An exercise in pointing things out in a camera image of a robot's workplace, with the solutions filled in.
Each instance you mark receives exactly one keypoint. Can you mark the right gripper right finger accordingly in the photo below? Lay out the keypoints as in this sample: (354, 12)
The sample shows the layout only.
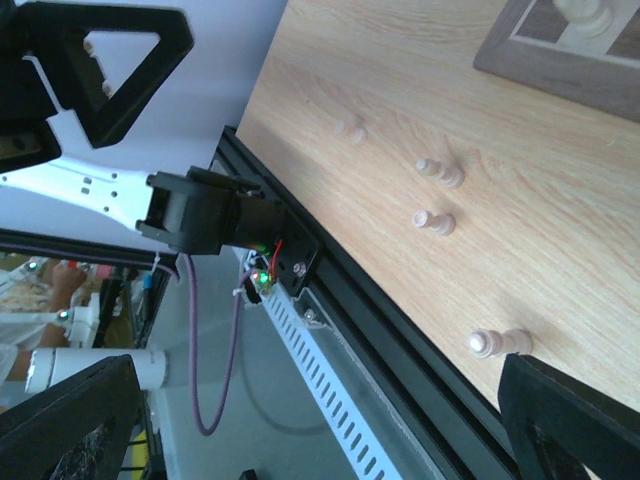
(561, 428)

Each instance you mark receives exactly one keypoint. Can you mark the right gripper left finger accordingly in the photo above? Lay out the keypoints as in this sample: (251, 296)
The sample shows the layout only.
(77, 429)

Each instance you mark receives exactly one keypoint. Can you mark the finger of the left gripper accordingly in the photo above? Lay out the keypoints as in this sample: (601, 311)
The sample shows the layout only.
(103, 61)

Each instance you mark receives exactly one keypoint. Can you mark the white piece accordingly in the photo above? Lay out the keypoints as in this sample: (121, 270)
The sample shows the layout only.
(592, 25)
(441, 224)
(483, 343)
(448, 175)

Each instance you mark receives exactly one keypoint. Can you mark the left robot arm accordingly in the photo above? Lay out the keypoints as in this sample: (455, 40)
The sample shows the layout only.
(98, 195)

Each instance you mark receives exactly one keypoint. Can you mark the left circuit board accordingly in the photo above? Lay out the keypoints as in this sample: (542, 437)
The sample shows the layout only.
(263, 271)

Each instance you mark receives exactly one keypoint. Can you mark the wooden chess board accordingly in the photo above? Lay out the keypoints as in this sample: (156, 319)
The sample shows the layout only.
(521, 47)

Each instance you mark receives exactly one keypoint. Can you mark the black aluminium frame rail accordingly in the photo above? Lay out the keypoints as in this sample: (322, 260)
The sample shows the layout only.
(460, 431)

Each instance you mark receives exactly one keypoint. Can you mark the grey slotted cable duct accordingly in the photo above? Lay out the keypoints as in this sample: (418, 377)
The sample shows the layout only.
(361, 447)

